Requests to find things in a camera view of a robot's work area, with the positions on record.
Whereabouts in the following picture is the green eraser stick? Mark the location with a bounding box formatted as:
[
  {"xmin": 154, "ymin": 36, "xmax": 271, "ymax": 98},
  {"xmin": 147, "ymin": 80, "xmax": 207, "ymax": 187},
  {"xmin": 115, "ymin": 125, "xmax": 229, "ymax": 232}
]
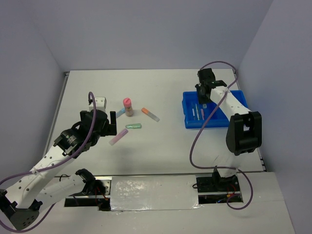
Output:
[{"xmin": 125, "ymin": 123, "xmax": 142, "ymax": 129}]

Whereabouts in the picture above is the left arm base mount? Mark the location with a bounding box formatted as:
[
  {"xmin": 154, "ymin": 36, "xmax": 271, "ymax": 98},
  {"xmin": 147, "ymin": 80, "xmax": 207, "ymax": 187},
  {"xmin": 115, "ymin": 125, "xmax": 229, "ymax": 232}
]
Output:
[{"xmin": 64, "ymin": 169, "xmax": 111, "ymax": 212}]

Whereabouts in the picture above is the orange capped clear tube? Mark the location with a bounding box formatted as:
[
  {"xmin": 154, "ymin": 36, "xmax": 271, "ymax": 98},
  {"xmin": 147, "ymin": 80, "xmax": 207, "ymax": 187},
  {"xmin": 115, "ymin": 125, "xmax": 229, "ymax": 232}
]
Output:
[{"xmin": 141, "ymin": 108, "xmax": 160, "ymax": 122}]

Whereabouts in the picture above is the blue divided plastic bin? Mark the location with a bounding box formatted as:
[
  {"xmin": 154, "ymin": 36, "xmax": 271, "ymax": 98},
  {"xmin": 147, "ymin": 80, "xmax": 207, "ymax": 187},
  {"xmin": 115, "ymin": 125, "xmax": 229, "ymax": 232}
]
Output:
[{"xmin": 182, "ymin": 87, "xmax": 248, "ymax": 129}]

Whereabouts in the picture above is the pink correction tape stick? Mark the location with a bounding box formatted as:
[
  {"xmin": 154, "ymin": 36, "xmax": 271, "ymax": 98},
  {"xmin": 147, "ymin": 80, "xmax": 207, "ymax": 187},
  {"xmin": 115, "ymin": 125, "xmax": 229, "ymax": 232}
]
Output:
[{"xmin": 200, "ymin": 109, "xmax": 205, "ymax": 120}]

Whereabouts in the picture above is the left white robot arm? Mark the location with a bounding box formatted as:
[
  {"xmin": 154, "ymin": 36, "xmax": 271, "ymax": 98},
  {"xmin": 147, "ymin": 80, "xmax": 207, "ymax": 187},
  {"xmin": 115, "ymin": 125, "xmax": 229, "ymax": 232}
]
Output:
[{"xmin": 0, "ymin": 110, "xmax": 117, "ymax": 233}]

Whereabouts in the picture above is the pink clear tube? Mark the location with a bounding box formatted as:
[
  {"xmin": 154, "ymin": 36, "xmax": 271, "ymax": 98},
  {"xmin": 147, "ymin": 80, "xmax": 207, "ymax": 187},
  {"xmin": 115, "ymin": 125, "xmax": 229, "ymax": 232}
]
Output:
[{"xmin": 109, "ymin": 128, "xmax": 128, "ymax": 146}]

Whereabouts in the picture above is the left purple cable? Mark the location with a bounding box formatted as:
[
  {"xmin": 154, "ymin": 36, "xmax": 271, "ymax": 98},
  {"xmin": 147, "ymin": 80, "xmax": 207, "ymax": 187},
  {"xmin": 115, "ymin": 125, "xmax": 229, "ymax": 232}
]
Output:
[{"xmin": 0, "ymin": 91, "xmax": 97, "ymax": 232}]

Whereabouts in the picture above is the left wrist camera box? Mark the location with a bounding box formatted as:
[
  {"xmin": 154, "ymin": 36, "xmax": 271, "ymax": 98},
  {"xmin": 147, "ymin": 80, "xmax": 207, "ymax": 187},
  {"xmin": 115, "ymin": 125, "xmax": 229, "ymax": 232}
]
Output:
[{"xmin": 88, "ymin": 97, "xmax": 107, "ymax": 112}]

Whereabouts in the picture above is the blue capped clear tube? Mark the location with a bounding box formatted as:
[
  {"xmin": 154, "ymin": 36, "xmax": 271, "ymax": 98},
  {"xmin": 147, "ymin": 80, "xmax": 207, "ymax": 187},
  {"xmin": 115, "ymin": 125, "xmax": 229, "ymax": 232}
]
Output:
[{"xmin": 116, "ymin": 108, "xmax": 125, "ymax": 118}]

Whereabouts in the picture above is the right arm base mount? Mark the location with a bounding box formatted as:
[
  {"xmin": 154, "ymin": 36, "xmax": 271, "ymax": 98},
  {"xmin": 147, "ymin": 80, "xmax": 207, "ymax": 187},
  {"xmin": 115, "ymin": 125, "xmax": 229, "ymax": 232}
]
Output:
[{"xmin": 192, "ymin": 174, "xmax": 242, "ymax": 204}]

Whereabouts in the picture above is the pink capped glue bottle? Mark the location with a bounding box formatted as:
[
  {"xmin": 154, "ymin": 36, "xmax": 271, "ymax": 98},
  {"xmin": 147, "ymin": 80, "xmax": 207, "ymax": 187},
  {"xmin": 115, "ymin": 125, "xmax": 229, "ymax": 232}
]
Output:
[{"xmin": 123, "ymin": 97, "xmax": 134, "ymax": 117}]

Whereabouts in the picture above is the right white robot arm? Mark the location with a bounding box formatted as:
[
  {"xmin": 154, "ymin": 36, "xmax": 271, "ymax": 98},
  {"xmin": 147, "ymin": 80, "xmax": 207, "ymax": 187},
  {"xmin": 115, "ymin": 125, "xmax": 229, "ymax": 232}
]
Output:
[{"xmin": 190, "ymin": 68, "xmax": 262, "ymax": 191}]

